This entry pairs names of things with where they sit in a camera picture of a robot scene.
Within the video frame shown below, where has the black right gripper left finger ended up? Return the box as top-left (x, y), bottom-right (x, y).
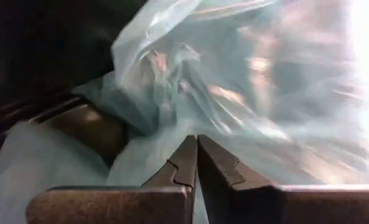
top-left (25, 135), bottom-right (198, 224)

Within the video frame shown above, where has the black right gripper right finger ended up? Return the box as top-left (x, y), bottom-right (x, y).
top-left (197, 134), bottom-right (369, 224)

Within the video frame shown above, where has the blue plastic trash bag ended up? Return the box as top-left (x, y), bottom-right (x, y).
top-left (0, 0), bottom-right (369, 224)

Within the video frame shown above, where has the black trash bin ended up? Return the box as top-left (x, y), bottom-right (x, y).
top-left (0, 0), bottom-right (149, 167)

